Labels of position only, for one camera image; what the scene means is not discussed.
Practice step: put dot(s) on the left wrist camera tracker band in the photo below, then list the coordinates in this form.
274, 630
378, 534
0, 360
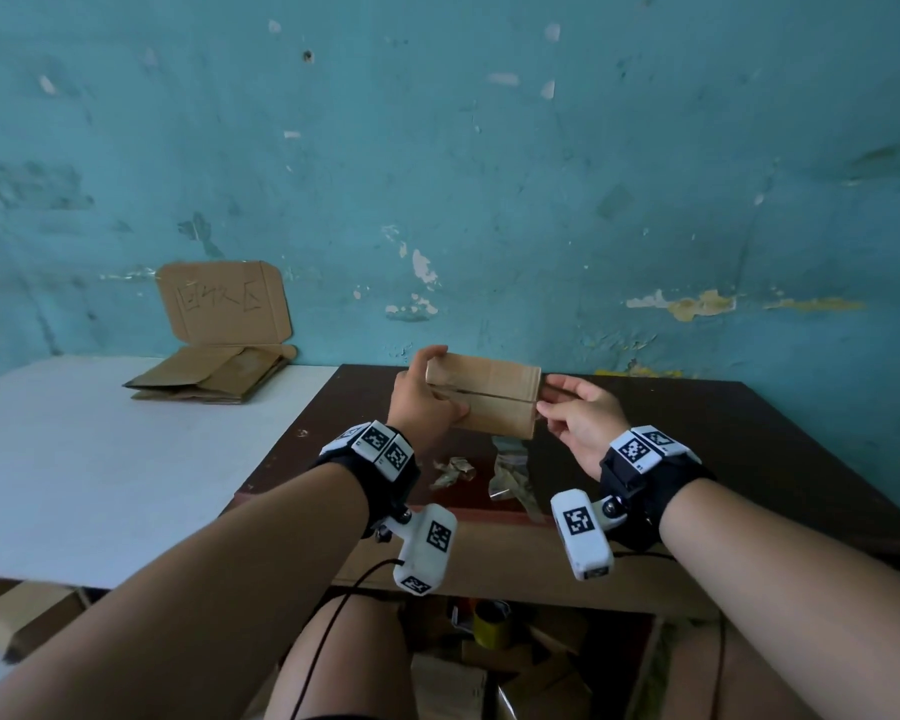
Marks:
390, 472

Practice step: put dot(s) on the person's right leg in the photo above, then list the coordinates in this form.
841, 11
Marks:
720, 678

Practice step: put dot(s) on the cardboard sheet with handwriting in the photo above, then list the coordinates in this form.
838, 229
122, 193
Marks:
225, 301

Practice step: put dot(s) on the wrist camera tracker band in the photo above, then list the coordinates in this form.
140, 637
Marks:
390, 472
630, 479

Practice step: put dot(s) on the small crumpled tape scrap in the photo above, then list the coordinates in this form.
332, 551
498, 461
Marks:
454, 472

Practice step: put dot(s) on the small brown cardboard box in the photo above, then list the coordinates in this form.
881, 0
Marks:
495, 393

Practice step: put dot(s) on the person's right hand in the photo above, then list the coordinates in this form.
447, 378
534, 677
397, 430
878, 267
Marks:
589, 427

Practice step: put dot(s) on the person's leg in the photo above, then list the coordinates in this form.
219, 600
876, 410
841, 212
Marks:
720, 678
352, 659

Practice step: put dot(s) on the yellow tape roll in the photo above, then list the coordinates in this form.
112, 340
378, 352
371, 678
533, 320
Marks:
490, 626

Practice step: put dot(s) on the person's left hand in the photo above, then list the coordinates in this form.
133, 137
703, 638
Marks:
412, 404

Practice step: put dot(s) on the person's right forearm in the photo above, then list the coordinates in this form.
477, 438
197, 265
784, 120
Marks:
795, 592

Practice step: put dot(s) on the person's right thumb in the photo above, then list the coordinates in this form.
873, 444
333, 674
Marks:
566, 383

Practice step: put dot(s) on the person's left leg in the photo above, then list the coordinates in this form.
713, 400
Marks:
352, 659

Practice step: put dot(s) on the right wrist camera tracker band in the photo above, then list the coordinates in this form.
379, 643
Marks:
630, 479

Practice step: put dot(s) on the stack of flattened cardboard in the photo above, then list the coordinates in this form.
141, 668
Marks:
210, 371

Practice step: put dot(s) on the long crumpled tape scrap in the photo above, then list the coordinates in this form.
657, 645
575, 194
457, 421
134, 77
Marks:
511, 476

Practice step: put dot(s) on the cardboard box on floor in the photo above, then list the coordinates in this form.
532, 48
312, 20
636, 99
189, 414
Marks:
30, 618

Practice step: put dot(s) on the person's left thumb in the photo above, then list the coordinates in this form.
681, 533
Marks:
429, 357

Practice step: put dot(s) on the person's left forearm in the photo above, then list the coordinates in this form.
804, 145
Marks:
195, 607

